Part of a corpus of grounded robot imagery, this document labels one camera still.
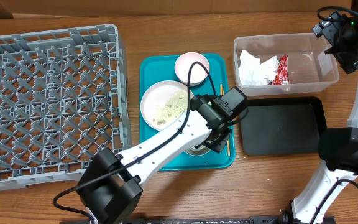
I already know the black plastic tray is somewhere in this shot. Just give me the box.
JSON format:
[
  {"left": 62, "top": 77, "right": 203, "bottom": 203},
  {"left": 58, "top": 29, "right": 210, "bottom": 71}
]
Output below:
[{"left": 240, "top": 96, "right": 327, "bottom": 156}]

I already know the right wooden chopstick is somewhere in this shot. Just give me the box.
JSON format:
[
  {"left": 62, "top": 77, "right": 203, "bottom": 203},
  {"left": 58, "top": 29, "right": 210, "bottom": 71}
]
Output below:
[{"left": 221, "top": 87, "right": 231, "bottom": 157}]

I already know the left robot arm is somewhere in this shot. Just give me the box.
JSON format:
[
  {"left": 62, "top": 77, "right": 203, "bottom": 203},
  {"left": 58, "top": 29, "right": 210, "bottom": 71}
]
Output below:
[{"left": 52, "top": 87, "right": 248, "bottom": 223}]

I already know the small pink-white bowl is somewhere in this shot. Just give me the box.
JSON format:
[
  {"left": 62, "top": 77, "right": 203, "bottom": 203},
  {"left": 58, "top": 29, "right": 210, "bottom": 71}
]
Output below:
[{"left": 174, "top": 52, "right": 210, "bottom": 86}]

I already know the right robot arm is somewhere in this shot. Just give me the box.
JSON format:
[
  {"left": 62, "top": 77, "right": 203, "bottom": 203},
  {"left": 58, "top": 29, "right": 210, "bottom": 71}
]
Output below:
[{"left": 277, "top": 0, "right": 358, "bottom": 224}]

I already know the teal plastic serving tray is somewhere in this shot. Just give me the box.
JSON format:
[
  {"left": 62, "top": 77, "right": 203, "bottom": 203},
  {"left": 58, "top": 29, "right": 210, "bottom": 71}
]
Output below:
[{"left": 139, "top": 53, "right": 236, "bottom": 171}]

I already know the cardboard wall panel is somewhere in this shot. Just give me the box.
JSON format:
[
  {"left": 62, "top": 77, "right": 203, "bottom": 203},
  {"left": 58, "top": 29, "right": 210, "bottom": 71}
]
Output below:
[{"left": 0, "top": 0, "right": 351, "bottom": 19}]

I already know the large white dirty plate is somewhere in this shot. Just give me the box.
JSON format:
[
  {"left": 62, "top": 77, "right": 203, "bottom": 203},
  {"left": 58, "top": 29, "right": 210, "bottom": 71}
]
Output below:
[{"left": 140, "top": 80, "right": 188, "bottom": 131}]

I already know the stainless steel bowl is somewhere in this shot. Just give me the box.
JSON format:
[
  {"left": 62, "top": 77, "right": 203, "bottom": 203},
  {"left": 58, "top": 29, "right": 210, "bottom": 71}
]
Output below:
[{"left": 185, "top": 145, "right": 210, "bottom": 156}]

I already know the grey plastic dishwasher rack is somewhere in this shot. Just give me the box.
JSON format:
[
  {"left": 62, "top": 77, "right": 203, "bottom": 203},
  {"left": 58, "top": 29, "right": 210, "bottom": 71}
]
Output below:
[{"left": 0, "top": 24, "right": 132, "bottom": 191}]

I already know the clear plastic waste bin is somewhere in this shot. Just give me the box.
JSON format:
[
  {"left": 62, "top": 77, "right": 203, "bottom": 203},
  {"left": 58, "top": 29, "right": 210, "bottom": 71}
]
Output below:
[{"left": 233, "top": 33, "right": 339, "bottom": 96}]

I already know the white napkin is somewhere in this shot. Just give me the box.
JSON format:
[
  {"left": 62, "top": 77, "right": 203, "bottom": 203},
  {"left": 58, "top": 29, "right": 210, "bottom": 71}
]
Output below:
[{"left": 238, "top": 50, "right": 279, "bottom": 86}]

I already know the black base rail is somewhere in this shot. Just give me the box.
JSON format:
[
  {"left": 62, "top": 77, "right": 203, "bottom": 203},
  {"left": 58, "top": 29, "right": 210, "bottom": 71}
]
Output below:
[{"left": 122, "top": 216, "right": 278, "bottom": 224}]

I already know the red snack wrapper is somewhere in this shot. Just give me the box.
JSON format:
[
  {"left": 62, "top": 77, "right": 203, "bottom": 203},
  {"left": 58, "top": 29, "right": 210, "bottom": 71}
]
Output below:
[{"left": 272, "top": 54, "right": 290, "bottom": 85}]

